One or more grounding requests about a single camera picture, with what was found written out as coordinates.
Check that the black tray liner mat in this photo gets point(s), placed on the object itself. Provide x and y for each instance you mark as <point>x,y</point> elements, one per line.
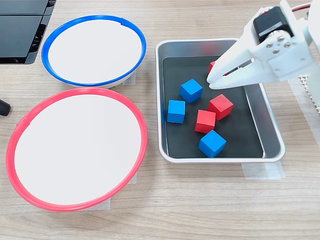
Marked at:
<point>232,140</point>

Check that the white dish red rim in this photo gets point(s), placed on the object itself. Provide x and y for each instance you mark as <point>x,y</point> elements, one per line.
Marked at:
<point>75,150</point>

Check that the clear tape strip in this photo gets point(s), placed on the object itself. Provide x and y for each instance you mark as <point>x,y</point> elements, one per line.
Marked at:
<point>134,178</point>
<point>257,172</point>
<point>105,205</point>
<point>131,80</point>

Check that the blue wooden cube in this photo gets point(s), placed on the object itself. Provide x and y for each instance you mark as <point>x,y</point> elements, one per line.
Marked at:
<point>176,112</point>
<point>212,143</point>
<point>191,91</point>

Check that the silver metal tray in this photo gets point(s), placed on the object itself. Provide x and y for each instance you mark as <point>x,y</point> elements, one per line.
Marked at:
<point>271,140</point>

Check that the black rounded object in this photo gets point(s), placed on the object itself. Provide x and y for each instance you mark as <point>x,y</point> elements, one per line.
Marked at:
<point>3,107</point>

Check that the black flat device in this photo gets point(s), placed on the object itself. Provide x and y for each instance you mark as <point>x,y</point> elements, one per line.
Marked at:
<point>17,37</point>

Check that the red wooden cube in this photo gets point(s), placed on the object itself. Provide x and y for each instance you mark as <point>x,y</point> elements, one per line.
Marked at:
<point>205,121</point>
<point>212,67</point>
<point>221,106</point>

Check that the white mesh anti-slip mat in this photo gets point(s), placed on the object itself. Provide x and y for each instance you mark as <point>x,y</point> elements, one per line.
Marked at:
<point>303,83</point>

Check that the white dish blue rim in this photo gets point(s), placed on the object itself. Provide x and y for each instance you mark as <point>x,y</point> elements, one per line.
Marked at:
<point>95,50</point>

